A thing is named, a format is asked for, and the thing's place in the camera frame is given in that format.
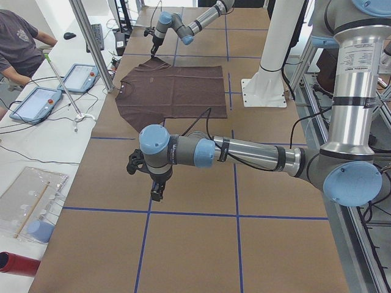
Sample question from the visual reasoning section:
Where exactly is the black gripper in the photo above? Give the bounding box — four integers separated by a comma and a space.
150, 166, 173, 201
150, 36, 161, 58

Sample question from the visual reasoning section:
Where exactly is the dark brown t-shirt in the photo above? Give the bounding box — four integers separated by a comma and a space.
115, 57, 227, 132

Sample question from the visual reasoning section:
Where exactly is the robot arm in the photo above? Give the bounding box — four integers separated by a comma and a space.
127, 1, 390, 206
144, 1, 235, 58

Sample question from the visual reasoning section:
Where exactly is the black power adapter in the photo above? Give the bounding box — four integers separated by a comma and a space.
115, 32, 126, 56

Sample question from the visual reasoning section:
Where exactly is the black keyboard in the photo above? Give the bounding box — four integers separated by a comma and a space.
90, 24, 104, 51

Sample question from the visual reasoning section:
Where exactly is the black computer mouse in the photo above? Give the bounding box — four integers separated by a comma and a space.
63, 32, 76, 40

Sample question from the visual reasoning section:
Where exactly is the grey stick with green tip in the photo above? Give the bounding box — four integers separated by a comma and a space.
43, 53, 83, 121

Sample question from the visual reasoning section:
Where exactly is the near blue teach pendant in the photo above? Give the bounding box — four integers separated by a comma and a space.
9, 87, 62, 125

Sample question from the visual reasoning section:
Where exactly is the wooden stick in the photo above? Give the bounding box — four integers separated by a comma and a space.
13, 181, 50, 239

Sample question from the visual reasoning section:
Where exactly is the clear plastic bag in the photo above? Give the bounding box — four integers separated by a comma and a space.
1, 167, 68, 243

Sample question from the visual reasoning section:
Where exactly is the seated person in grey shirt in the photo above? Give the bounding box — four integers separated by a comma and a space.
1, 9, 57, 87

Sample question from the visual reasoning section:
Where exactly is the red cylinder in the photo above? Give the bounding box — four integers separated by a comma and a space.
1, 251, 40, 277

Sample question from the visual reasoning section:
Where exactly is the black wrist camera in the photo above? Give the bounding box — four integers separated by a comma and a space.
144, 27, 155, 37
126, 149, 148, 175

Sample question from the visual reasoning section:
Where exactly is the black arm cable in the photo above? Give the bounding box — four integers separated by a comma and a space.
180, 107, 303, 172
149, 0, 163, 30

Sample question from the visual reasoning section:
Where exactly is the aluminium frame post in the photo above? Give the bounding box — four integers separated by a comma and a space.
69, 0, 114, 93

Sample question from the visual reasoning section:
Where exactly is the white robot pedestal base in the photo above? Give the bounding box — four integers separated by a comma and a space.
241, 0, 307, 108

